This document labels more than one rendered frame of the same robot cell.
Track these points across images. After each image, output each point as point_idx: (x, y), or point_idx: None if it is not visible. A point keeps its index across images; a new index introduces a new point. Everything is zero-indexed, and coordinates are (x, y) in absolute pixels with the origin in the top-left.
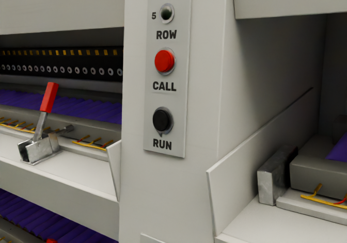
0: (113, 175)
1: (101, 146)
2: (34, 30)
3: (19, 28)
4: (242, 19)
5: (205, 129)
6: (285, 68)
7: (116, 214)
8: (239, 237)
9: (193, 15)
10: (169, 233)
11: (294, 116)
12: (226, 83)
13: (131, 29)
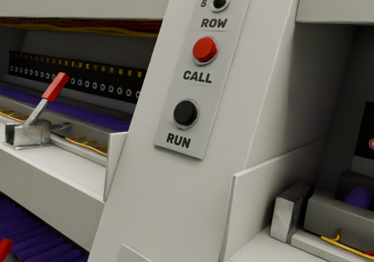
0: (108, 168)
1: (96, 147)
2: (63, 14)
3: (48, 11)
4: (299, 26)
5: (236, 130)
6: (311, 105)
7: (97, 217)
8: None
9: (251, 6)
10: (159, 250)
11: (307, 158)
12: (273, 84)
13: (172, 16)
